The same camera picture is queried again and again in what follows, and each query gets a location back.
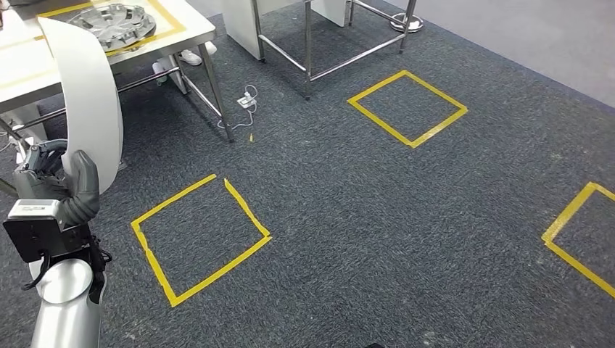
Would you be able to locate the white power strip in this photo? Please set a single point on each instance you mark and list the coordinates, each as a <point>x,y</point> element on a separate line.
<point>245,101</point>

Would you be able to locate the yellow floor tape square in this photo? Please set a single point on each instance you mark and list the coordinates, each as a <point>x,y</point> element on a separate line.
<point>567,212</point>
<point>377,87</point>
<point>221,271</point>

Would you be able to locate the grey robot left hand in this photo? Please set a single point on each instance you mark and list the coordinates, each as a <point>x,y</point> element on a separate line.
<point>38,185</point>

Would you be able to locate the chrome round stand base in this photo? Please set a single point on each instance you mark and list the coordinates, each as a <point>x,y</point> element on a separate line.
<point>407,23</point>

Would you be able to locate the white curved plastic part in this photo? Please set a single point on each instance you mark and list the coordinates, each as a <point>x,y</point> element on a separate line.
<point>91,96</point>

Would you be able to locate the white steel-legged workbench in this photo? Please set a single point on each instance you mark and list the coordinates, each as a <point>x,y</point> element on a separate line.
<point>19,62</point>
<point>240,24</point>

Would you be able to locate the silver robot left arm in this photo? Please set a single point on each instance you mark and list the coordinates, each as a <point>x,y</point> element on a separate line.
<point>67,312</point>

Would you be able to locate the silver wheel hubcap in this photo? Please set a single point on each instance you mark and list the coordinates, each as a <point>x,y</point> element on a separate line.
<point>113,26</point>

